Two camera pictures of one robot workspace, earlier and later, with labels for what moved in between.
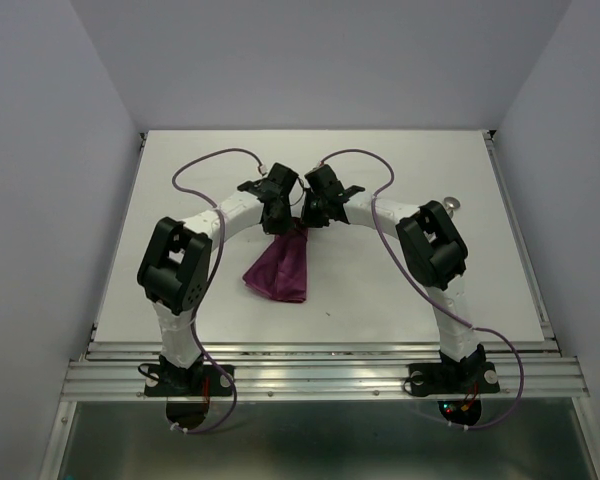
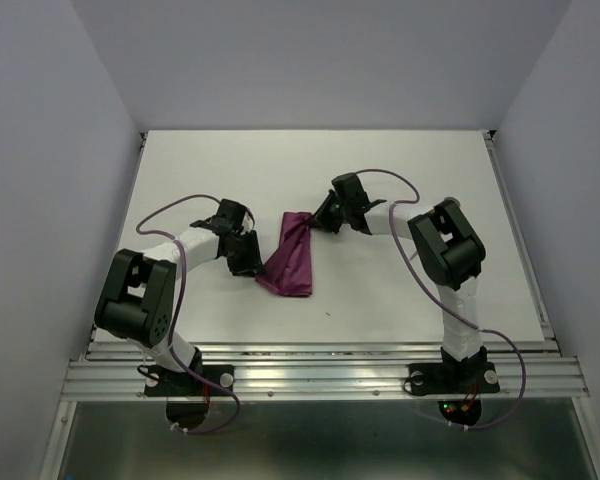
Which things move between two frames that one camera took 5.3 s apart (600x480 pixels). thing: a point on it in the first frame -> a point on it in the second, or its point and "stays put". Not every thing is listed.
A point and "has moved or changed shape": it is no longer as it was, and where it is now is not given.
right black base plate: x=459 y=377 stays put
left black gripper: x=283 y=226 -> x=253 y=259
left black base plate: x=198 y=381 stays put
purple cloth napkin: x=280 y=272 has moved or changed shape
